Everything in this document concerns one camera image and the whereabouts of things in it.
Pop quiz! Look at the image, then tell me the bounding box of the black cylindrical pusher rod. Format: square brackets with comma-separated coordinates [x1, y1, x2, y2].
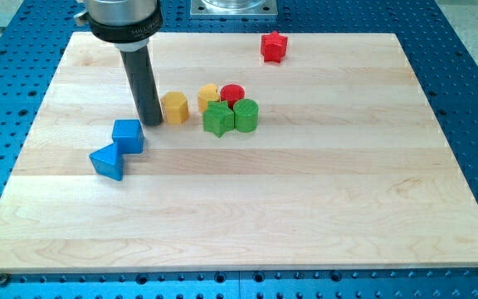
[120, 46, 163, 126]

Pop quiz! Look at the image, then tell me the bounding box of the blue cube block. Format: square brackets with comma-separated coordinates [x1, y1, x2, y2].
[112, 120, 144, 154]

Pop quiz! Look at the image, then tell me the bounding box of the blue triangle block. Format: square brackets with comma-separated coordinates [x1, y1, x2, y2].
[89, 142, 124, 181]

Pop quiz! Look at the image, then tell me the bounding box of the yellow hexagon block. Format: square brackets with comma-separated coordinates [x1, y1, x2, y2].
[161, 91, 189, 125]

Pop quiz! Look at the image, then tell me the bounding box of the yellow heart block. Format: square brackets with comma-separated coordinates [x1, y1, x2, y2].
[198, 83, 220, 113]

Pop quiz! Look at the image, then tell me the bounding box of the green star block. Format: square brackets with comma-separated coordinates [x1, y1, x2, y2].
[202, 101, 235, 138]

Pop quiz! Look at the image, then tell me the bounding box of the red cylinder block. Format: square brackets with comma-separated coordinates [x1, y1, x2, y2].
[220, 84, 246, 109]

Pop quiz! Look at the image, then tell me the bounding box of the green cylinder block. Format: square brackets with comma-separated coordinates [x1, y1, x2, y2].
[233, 99, 259, 133]

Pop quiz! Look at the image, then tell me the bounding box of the blue perforated table plate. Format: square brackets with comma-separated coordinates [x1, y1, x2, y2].
[0, 1, 478, 298]

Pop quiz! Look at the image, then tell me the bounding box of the red star block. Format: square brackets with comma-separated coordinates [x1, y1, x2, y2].
[260, 31, 288, 63]

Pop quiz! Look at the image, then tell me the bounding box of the wooden board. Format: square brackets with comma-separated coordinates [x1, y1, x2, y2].
[0, 32, 478, 273]

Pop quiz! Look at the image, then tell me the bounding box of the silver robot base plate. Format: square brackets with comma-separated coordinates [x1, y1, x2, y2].
[190, 0, 278, 17]

